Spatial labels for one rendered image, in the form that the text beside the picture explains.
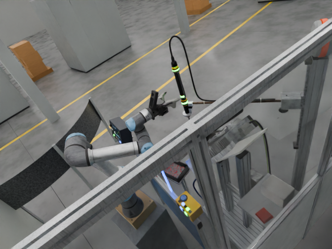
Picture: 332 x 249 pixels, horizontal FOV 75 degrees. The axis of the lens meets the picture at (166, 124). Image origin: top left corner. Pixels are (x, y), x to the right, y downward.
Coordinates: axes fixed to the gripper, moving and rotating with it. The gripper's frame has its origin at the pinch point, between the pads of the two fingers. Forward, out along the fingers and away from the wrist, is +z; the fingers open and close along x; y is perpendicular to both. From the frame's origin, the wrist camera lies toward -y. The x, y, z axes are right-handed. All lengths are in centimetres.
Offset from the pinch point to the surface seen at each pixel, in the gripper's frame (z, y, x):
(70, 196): -128, 166, -164
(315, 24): 45, -28, 57
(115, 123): -30, 41, -72
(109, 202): -60, -36, 73
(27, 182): -141, 87, -139
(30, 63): -84, 106, -804
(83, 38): 91, 69, -621
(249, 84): -15, -38, 71
